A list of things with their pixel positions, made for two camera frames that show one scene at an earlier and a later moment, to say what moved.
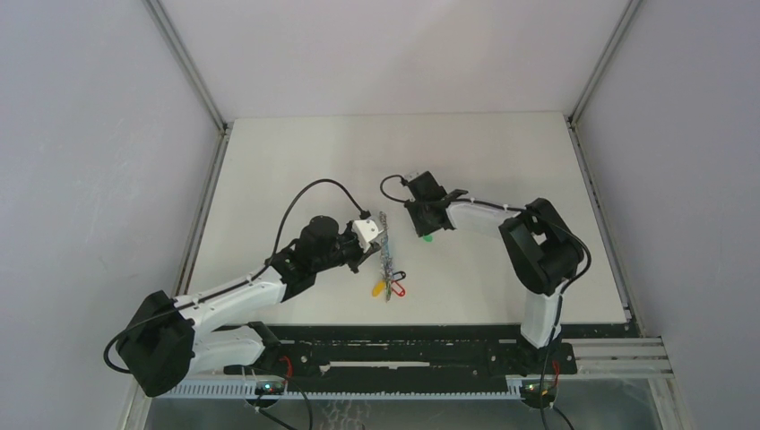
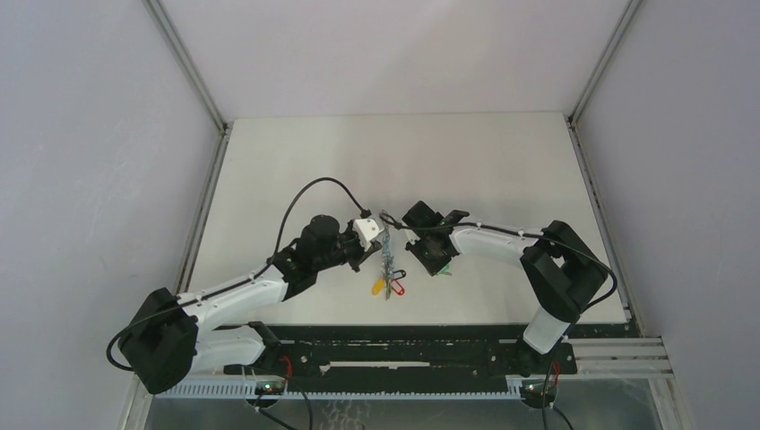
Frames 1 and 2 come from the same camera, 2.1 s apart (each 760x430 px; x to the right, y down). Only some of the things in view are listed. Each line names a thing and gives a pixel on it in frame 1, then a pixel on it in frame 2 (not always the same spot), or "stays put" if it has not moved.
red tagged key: (397, 288) stays put
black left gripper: (360, 254) stays put
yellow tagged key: (378, 288) stays put
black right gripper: (422, 230) -> (433, 267)
